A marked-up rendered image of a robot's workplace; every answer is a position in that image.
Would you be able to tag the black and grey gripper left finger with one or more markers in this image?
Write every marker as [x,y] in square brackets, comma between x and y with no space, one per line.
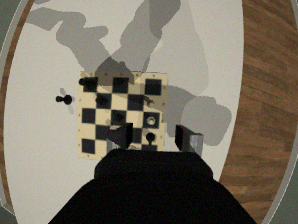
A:
[119,138]

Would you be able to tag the black and cream chessboard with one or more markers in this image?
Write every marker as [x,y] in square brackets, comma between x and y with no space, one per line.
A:
[127,93]

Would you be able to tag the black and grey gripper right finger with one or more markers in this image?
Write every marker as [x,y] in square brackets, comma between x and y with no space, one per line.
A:
[188,141]

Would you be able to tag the white pawn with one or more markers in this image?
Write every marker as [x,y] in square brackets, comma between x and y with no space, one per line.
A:
[151,120]
[150,104]

